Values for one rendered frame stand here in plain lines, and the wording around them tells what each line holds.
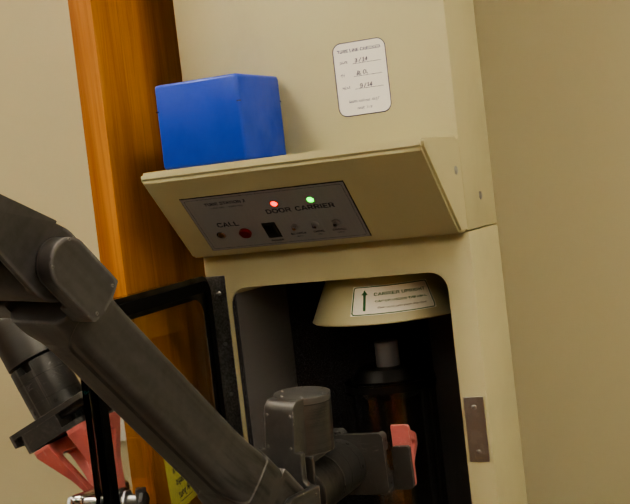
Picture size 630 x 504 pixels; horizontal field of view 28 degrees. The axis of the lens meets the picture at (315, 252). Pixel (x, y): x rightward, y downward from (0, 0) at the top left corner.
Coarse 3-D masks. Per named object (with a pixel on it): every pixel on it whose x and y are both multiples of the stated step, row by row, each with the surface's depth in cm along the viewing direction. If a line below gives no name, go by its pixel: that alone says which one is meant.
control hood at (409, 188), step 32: (256, 160) 128; (288, 160) 126; (320, 160) 125; (352, 160) 124; (384, 160) 123; (416, 160) 122; (448, 160) 127; (160, 192) 134; (192, 192) 133; (224, 192) 132; (352, 192) 127; (384, 192) 126; (416, 192) 125; (448, 192) 126; (192, 224) 137; (384, 224) 130; (416, 224) 129; (448, 224) 128
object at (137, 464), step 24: (168, 312) 132; (192, 312) 137; (168, 336) 131; (192, 336) 137; (192, 360) 136; (192, 384) 136; (120, 432) 119; (96, 456) 114; (120, 456) 118; (144, 456) 123; (96, 480) 115; (120, 480) 118; (144, 480) 123; (168, 480) 128
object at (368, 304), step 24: (336, 288) 142; (360, 288) 140; (384, 288) 139; (408, 288) 139; (432, 288) 141; (336, 312) 141; (360, 312) 139; (384, 312) 138; (408, 312) 138; (432, 312) 139
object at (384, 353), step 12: (384, 348) 146; (396, 348) 147; (384, 360) 147; (396, 360) 147; (408, 360) 150; (360, 372) 146; (372, 372) 145; (384, 372) 144; (396, 372) 144; (408, 372) 144; (420, 372) 145
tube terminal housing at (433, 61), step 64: (192, 0) 142; (256, 0) 139; (320, 0) 135; (384, 0) 133; (448, 0) 131; (192, 64) 143; (256, 64) 139; (320, 64) 136; (448, 64) 130; (320, 128) 137; (384, 128) 134; (448, 128) 131; (256, 256) 142; (320, 256) 138; (384, 256) 135; (448, 256) 132; (512, 384) 141; (512, 448) 139
